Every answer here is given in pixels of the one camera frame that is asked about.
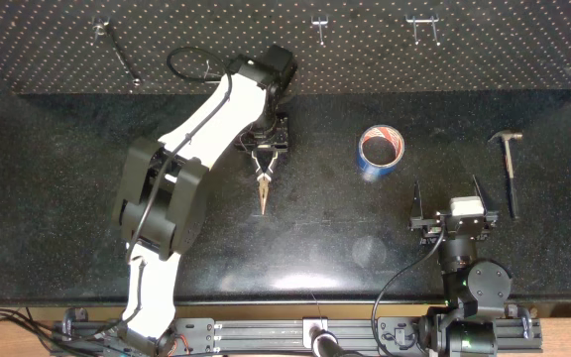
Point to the hammer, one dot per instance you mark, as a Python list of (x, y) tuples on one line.
[(509, 163)]

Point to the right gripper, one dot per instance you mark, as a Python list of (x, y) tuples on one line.
[(426, 225)]

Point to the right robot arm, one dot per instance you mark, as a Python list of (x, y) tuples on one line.
[(479, 292)]

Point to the needle nose pliers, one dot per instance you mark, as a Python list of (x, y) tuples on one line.
[(263, 186)]

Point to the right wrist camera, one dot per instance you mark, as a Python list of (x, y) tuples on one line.
[(466, 205)]

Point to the black pegboard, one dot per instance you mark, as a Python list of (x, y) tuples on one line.
[(414, 64)]

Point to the mounting rail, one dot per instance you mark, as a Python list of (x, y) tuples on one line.
[(265, 332)]

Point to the wrench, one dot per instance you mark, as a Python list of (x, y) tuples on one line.
[(119, 52)]

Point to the roll of blue tape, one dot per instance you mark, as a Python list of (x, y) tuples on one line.
[(365, 166)]

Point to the double prong metal hook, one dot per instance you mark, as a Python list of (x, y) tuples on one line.
[(415, 30)]

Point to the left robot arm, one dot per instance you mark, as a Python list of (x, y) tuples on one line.
[(156, 198)]

